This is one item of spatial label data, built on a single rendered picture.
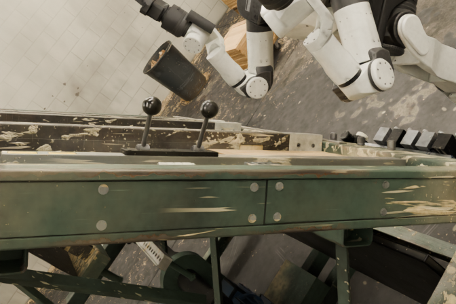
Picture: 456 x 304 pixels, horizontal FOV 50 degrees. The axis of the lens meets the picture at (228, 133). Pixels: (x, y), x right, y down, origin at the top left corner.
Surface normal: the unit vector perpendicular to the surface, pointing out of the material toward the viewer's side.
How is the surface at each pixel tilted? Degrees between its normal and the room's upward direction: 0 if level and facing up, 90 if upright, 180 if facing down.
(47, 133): 90
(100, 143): 90
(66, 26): 90
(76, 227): 90
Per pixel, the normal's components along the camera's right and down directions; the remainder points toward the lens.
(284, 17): 0.23, 0.66
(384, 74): 0.58, -0.20
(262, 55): 0.21, 0.35
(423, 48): 0.42, 0.08
